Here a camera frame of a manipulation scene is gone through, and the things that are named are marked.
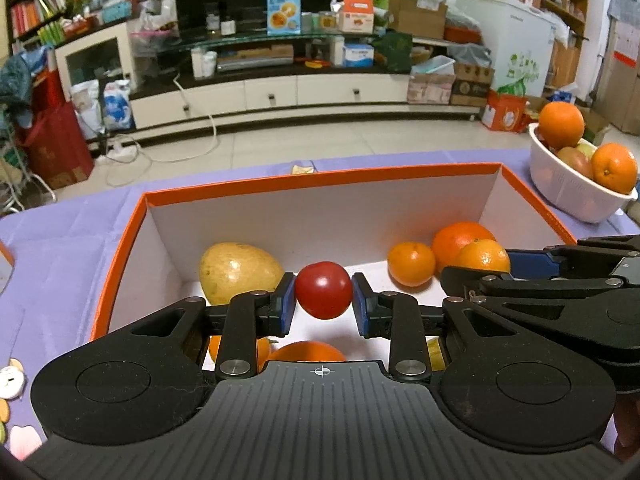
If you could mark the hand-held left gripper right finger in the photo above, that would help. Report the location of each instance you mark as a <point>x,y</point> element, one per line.
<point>361,305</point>

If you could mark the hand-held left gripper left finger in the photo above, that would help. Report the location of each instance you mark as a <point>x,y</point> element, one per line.
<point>286,305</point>

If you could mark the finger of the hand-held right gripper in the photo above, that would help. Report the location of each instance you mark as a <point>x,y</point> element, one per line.
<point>540,300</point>
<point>530,263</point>

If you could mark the red cherry tomato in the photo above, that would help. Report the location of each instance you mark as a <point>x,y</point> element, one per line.
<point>322,290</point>

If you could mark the yellow mango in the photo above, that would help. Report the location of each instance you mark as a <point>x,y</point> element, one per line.
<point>235,270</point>

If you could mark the pile of small tangerines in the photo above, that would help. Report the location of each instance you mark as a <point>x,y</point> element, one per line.
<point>411,263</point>

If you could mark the large orange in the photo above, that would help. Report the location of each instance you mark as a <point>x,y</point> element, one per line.
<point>457,240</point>

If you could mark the orange cardboard box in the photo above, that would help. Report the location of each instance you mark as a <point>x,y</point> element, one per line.
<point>320,205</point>

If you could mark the white plastic bowl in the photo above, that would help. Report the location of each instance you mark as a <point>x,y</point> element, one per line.
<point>565,190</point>

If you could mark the small yellow-green fruit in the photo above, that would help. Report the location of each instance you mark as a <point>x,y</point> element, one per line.
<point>586,149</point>

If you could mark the orange and white floor box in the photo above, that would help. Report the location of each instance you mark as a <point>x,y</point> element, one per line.
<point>505,112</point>

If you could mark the brown printed carton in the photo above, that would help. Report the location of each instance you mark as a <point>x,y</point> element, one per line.
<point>472,87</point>

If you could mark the tall cardboard box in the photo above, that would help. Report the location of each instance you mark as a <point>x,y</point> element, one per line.
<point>622,85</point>

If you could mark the pink printed carton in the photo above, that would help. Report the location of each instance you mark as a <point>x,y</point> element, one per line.
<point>430,87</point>

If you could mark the white television cabinet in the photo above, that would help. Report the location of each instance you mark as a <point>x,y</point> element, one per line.
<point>325,92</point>

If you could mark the white chest freezer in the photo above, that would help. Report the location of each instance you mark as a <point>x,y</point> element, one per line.
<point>510,35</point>

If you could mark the purple floral tablecloth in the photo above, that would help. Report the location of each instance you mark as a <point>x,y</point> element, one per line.
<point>60,260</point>

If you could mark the silver media player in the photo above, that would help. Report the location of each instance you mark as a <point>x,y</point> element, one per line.
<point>255,62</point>

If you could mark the white and blue tissue box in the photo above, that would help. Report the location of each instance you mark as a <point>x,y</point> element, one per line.
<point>358,56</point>

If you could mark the dark green bag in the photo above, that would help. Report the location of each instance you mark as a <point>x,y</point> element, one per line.
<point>392,52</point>

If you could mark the white plastic containers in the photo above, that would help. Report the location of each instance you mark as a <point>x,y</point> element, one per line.
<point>204,63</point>

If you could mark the white and blue bag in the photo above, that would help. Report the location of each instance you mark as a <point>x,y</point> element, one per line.
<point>118,107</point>

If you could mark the brown open cardboard box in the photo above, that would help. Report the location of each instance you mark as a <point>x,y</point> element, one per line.
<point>415,22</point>

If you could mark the red shopping bag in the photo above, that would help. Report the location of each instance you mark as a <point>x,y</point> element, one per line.
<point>55,150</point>

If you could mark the white plastic bag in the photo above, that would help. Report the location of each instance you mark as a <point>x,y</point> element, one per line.
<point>86,107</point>

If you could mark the orange and white carton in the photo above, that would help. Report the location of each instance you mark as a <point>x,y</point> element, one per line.
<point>357,16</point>

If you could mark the blue snack box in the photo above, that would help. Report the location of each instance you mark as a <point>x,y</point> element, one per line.
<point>284,12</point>

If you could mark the orange round key tag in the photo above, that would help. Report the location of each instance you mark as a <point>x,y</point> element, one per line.
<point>4,411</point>

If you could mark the white glass-door cabinet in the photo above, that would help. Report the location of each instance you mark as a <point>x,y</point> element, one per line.
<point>95,67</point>

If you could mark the blue padded jacket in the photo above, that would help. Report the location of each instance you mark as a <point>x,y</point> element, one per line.
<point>20,85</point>

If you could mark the dark bookshelf with books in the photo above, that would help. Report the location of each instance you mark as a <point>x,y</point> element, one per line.
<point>35,10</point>

